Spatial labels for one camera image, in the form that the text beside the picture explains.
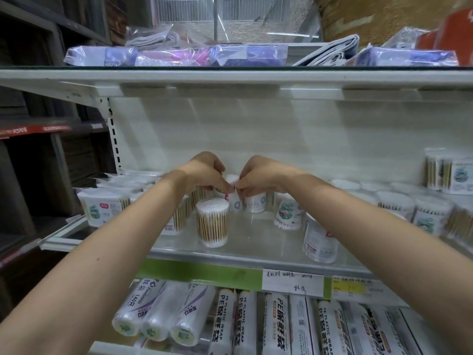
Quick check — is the clear plastic wrapped packet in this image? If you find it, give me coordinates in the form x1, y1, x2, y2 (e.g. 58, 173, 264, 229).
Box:
381, 26, 430, 49

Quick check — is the yellow white price tag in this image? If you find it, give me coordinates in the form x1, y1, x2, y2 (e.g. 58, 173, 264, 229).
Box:
330, 276, 374, 302

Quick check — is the purple plastic wrapped packet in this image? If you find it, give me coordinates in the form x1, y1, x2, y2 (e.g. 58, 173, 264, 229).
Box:
349, 46, 459, 67
64, 45, 140, 67
206, 43, 289, 67

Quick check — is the white label cotton swab tub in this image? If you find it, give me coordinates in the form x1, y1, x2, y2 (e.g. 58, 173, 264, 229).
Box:
224, 175, 243, 213
303, 217, 339, 264
242, 194, 267, 214

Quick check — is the handwritten white price label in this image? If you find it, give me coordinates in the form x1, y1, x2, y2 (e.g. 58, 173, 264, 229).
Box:
262, 268, 325, 296

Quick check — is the green shelf label strip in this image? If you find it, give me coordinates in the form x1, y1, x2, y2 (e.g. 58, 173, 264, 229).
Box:
135, 257, 333, 297

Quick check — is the dark wooden shelving unit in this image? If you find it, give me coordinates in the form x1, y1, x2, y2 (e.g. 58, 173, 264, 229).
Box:
0, 0, 122, 270

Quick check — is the red cardboard box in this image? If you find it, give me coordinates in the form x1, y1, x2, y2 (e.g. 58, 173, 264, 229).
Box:
417, 8, 473, 56

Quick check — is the red shelf price strip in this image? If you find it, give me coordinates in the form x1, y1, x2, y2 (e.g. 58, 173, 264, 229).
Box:
0, 123, 71, 140

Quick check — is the person's left hand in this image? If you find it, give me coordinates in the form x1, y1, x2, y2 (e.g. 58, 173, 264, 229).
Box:
183, 151, 236, 195

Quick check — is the cluster of cotton swab containers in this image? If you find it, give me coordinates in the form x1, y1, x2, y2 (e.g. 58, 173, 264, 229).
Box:
331, 147, 473, 250
76, 171, 207, 236

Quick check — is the pink plastic wrapped packet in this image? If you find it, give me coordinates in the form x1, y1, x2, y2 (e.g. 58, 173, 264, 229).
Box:
134, 48, 212, 67

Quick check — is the row of plastic wrap boxes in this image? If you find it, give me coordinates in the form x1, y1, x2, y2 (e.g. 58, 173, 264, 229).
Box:
208, 287, 473, 355

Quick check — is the person's right forearm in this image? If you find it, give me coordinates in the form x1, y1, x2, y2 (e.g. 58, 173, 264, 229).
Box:
290, 174, 473, 329

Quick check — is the person's right hand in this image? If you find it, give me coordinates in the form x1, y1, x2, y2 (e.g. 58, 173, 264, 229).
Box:
236, 156, 297, 198

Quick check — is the white metal shelf board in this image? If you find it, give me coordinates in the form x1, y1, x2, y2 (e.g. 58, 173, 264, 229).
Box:
0, 66, 473, 107

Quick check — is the grey folded cloth in bag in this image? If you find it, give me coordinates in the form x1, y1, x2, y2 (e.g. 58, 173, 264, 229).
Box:
292, 34, 361, 67
125, 24, 182, 48

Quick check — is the clear wooden cotton swab tub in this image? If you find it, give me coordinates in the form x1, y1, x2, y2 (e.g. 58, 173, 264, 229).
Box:
195, 198, 230, 248

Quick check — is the white slotted shelf upright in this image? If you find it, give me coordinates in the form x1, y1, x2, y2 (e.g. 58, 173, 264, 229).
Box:
97, 96, 124, 175

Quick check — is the clear plastic bag roll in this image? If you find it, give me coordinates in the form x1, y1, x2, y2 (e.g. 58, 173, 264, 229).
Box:
169, 283, 217, 348
112, 279, 166, 337
142, 281, 191, 343

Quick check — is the person's left forearm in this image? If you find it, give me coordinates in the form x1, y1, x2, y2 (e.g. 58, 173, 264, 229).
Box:
0, 169, 193, 355

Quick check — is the green label cotton swab tub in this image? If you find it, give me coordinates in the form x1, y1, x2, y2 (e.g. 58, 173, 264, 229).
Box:
274, 200, 306, 231

